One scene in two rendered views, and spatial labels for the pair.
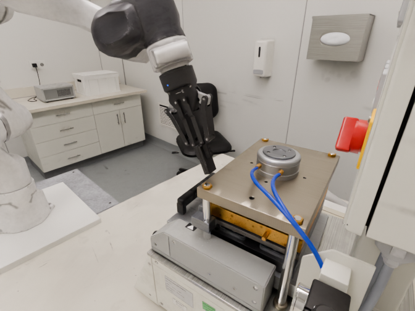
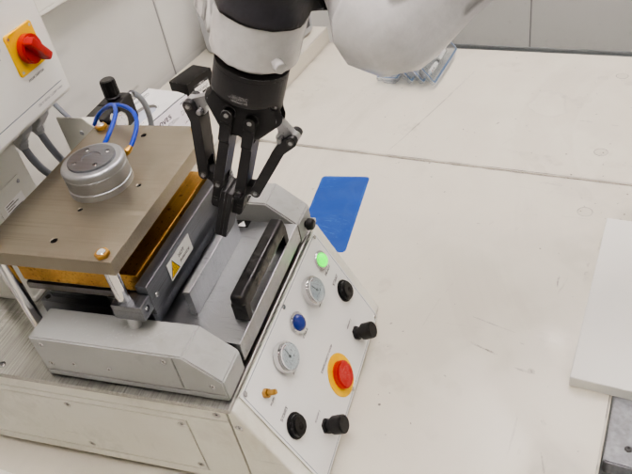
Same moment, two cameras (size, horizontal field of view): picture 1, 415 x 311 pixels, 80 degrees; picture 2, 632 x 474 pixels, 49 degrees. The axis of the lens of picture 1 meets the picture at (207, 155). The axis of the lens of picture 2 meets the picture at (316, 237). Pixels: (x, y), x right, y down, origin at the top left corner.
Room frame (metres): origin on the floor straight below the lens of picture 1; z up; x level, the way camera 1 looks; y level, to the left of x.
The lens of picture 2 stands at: (1.18, -0.02, 1.55)
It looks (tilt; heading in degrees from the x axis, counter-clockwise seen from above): 39 degrees down; 170
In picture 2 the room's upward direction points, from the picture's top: 12 degrees counter-clockwise
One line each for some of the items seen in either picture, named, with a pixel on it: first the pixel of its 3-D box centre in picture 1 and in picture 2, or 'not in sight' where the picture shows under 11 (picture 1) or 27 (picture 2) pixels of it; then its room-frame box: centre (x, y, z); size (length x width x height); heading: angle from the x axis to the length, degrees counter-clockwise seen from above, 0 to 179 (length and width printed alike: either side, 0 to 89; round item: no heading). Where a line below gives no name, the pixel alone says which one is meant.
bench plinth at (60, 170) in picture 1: (91, 150); not in sight; (2.80, 1.44, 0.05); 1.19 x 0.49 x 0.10; 137
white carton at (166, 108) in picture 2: not in sight; (141, 130); (-0.24, -0.10, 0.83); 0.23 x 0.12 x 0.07; 135
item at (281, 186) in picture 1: (287, 190); (96, 189); (0.38, -0.15, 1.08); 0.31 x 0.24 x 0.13; 146
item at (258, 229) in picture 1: (272, 190); (118, 207); (0.41, -0.13, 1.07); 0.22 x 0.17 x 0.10; 146
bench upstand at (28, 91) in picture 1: (68, 86); not in sight; (2.96, 1.62, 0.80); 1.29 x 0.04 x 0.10; 137
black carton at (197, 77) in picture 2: not in sight; (193, 86); (-0.38, 0.04, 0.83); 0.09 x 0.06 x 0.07; 129
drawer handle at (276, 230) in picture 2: (199, 191); (260, 266); (0.52, 0.02, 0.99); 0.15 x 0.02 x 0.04; 146
